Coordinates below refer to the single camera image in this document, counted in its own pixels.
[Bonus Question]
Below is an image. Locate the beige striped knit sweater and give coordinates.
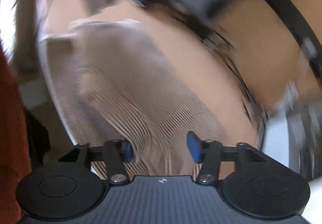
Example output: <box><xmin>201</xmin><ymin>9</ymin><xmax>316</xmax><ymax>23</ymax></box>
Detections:
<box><xmin>38</xmin><ymin>19</ymin><xmax>226</xmax><ymax>176</ymax></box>

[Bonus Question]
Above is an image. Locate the white aigo computer case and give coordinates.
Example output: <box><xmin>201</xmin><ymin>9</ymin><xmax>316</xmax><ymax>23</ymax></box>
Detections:
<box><xmin>260</xmin><ymin>96</ymin><xmax>321</xmax><ymax>185</ymax></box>

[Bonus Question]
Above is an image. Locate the white power cable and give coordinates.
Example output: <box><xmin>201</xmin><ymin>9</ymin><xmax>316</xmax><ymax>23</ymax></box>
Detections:
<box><xmin>266</xmin><ymin>80</ymin><xmax>300</xmax><ymax>116</ymax></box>

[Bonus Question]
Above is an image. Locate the black cable bundle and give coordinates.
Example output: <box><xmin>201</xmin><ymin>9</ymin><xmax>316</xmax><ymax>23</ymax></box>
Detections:
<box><xmin>165</xmin><ymin>7</ymin><xmax>267</xmax><ymax>124</ymax></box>

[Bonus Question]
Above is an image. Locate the black wall socket strip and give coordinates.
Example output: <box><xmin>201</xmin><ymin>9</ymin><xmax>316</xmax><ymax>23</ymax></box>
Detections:
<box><xmin>264</xmin><ymin>0</ymin><xmax>321</xmax><ymax>81</ymax></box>

